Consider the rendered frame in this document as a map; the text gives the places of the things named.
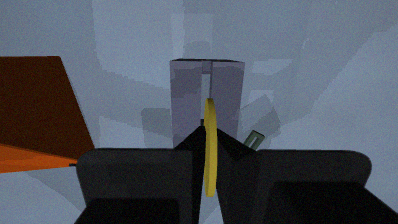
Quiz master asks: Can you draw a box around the gold coin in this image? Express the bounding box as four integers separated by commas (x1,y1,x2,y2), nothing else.
204,98,217,197

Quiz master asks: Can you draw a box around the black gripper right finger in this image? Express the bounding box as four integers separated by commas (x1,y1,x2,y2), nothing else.
216,128,372,224

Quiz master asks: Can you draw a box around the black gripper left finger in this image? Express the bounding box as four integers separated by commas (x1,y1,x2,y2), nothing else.
76,126,206,224

